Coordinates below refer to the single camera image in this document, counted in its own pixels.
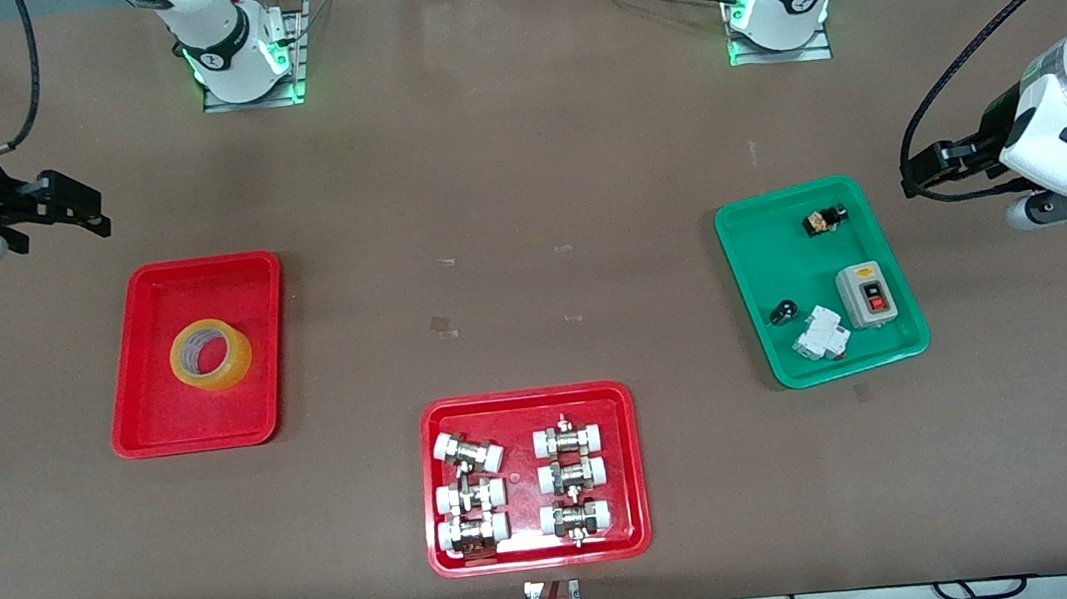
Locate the small black knob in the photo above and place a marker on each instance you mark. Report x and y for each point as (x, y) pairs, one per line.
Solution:
(784, 312)

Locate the black brass connector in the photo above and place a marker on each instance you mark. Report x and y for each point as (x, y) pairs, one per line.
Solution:
(826, 221)

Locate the yellow tape roll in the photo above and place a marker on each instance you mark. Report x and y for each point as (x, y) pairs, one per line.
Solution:
(213, 379)

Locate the green plastic tray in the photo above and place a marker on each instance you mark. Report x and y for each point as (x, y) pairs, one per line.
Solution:
(820, 347)

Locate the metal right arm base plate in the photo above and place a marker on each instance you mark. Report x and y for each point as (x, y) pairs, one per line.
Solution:
(250, 104)

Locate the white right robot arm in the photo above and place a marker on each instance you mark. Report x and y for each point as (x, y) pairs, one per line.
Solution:
(218, 44)

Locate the grey push button switch box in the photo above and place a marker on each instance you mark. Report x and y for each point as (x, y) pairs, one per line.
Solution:
(865, 297)

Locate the silver metal bracket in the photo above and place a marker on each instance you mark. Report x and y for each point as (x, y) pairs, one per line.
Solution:
(531, 596)

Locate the white metal pipe fitting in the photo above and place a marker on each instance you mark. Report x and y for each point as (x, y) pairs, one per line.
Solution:
(575, 518)
(472, 530)
(572, 476)
(468, 453)
(471, 497)
(569, 439)

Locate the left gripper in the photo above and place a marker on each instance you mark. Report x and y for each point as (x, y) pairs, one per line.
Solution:
(995, 134)

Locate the brown table mat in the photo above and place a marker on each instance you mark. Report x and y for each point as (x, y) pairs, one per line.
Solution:
(515, 141)

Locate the white circuit breaker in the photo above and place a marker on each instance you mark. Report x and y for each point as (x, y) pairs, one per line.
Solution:
(821, 335)

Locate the red plastic tray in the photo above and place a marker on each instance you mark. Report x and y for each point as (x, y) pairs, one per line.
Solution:
(155, 413)
(531, 541)

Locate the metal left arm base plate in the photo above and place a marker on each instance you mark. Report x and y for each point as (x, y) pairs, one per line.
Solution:
(782, 56)

